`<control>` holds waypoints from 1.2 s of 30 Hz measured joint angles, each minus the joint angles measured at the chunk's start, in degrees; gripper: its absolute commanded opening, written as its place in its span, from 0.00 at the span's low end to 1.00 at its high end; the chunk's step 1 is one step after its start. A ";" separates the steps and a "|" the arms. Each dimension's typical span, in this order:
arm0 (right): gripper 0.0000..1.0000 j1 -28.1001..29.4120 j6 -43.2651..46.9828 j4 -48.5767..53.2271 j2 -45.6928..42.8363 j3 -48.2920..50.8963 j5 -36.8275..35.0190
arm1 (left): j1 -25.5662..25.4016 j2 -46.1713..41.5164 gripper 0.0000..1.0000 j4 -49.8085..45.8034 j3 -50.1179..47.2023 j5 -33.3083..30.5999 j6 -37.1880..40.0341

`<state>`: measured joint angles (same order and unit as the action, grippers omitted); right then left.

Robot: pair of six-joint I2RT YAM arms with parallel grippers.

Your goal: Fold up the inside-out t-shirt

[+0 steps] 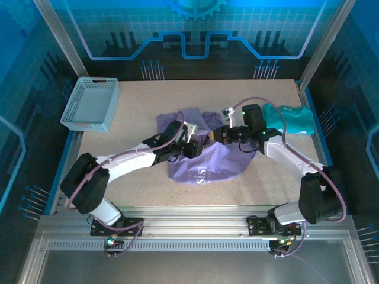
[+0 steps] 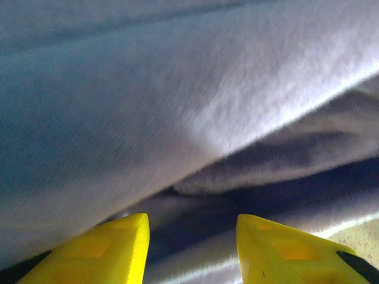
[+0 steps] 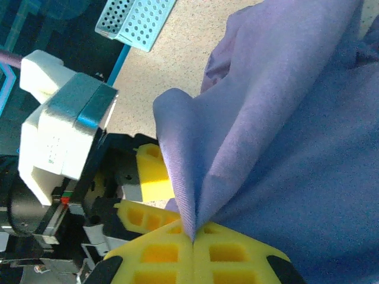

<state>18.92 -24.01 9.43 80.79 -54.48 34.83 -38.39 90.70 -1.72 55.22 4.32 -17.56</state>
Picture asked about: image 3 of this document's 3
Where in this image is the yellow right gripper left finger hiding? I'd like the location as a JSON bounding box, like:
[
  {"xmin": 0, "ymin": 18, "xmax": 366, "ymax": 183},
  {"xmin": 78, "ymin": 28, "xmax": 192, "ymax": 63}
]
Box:
[{"xmin": 85, "ymin": 218, "xmax": 195, "ymax": 284}]

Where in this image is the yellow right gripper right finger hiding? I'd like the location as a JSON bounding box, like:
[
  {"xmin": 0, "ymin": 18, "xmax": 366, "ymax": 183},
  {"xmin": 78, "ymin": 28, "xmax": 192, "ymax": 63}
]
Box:
[{"xmin": 192, "ymin": 221, "xmax": 308, "ymax": 284}]

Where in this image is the purple t-shirt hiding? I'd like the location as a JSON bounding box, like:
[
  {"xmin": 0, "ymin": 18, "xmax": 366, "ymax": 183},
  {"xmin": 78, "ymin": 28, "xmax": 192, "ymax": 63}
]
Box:
[{"xmin": 152, "ymin": 0, "xmax": 379, "ymax": 284}]

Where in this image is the pale blue perforated plastic basket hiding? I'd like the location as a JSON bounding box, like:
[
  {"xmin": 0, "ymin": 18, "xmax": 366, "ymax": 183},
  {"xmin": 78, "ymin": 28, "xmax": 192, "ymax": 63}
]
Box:
[{"xmin": 94, "ymin": 0, "xmax": 178, "ymax": 53}]

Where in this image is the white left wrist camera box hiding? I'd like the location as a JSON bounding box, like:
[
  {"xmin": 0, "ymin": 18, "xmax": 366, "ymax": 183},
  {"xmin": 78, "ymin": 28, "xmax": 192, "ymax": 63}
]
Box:
[{"xmin": 17, "ymin": 49, "xmax": 120, "ymax": 207}]

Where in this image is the blue-edged aluminium side rail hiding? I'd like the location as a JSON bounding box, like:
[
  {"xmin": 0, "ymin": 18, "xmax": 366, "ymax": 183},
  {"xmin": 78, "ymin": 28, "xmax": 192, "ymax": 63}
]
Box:
[{"xmin": 105, "ymin": 43, "xmax": 131, "ymax": 87}]

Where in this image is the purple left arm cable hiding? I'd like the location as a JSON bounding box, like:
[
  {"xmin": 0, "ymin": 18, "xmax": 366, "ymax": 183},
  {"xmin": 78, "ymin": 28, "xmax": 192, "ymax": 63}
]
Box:
[{"xmin": 0, "ymin": 49, "xmax": 24, "ymax": 71}]

